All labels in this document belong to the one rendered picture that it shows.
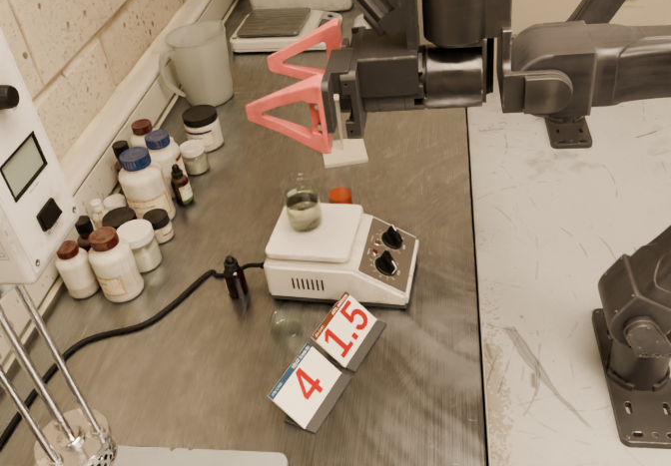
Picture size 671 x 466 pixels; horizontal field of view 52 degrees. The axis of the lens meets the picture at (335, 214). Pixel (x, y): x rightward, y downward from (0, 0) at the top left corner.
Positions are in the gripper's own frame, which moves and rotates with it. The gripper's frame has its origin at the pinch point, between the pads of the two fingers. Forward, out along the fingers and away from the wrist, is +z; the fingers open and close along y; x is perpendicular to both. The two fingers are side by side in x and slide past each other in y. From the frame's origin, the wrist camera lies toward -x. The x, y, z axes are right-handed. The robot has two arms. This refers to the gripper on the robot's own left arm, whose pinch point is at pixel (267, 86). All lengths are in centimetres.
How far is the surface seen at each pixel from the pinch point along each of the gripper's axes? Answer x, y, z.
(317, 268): 33.6, -11.6, 1.7
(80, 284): 37, -12, 38
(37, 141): -7.5, 20.8, 9.7
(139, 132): 30, -45, 39
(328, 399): 39.8, 5.2, -1.2
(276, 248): 31.3, -13.3, 7.4
